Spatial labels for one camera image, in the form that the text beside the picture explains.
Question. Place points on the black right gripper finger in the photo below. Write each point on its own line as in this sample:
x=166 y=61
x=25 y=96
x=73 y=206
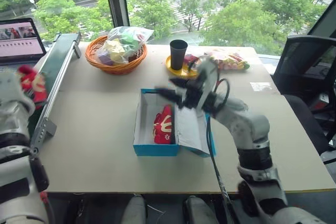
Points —
x=170 y=93
x=179 y=81

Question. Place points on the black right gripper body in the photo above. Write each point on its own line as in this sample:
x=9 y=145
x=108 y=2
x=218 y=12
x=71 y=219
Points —
x=193 y=95

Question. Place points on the red embroidered shoe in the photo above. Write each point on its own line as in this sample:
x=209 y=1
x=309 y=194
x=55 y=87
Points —
x=34 y=85
x=164 y=125

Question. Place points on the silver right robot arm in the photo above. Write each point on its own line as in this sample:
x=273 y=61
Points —
x=244 y=127

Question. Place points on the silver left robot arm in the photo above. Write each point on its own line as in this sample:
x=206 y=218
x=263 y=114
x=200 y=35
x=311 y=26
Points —
x=15 y=192

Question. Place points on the blue cardboard shoebox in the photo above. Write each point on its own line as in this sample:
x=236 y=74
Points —
x=157 y=149

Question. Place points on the yellow plate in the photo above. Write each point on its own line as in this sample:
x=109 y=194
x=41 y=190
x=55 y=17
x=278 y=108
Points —
x=174 y=71

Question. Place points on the black plastic cup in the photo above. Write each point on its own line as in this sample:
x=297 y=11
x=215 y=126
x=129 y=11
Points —
x=178 y=54

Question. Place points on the clear bag of colourful candies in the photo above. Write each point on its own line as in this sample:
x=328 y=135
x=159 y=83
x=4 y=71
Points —
x=231 y=62

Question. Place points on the orange wicker basket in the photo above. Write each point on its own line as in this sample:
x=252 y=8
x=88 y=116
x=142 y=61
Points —
x=118 y=68

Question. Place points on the clear bag of coloured items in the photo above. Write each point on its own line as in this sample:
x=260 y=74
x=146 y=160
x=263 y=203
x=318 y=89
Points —
x=123 y=44

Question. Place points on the black office chair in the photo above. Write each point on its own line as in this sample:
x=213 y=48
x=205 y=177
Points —
x=302 y=58

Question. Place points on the grey rounded shape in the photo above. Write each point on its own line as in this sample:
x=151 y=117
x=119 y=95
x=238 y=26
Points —
x=199 y=211
x=134 y=209

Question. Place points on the green conveyor belt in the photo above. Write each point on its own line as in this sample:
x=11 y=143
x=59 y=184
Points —
x=59 y=58

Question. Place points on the laptop screen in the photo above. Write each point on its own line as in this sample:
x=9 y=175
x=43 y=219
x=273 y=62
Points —
x=18 y=41

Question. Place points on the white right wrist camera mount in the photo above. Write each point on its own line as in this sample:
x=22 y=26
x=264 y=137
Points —
x=208 y=70

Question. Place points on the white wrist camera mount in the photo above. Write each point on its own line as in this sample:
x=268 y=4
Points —
x=208 y=70
x=13 y=100

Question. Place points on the dark slanted window frame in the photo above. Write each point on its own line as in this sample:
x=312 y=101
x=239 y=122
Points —
x=324 y=16

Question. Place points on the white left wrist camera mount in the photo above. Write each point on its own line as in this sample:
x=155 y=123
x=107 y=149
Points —
x=13 y=100

